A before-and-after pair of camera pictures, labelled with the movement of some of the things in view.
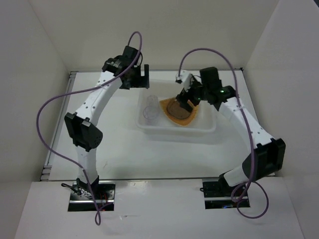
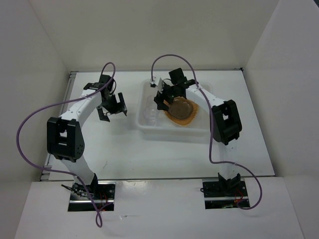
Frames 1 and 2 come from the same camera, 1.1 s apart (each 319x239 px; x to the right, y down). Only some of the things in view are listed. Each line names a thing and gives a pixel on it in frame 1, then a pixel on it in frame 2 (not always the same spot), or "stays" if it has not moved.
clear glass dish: [177, 111] stays
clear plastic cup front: [151, 114] stays
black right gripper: [188, 95] -> [159, 99]
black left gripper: [142, 81] -> [118, 107]
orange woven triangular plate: [164, 102] stays
